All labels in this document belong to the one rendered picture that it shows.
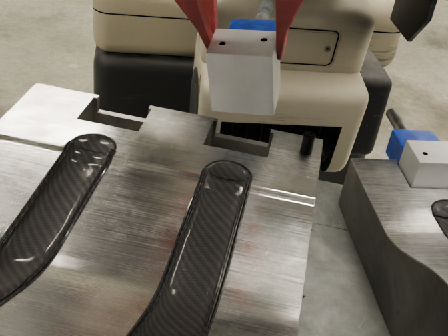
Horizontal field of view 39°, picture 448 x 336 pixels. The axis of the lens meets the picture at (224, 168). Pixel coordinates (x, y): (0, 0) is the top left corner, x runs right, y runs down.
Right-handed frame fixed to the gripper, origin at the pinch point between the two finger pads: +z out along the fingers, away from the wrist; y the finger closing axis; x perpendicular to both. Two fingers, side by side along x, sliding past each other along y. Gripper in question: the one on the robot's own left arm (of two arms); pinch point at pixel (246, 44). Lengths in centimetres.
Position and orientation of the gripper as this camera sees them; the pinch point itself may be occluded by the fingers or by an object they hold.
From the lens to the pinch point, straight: 49.3
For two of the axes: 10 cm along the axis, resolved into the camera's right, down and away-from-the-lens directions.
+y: 9.8, 0.9, -2.0
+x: 2.1, -6.6, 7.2
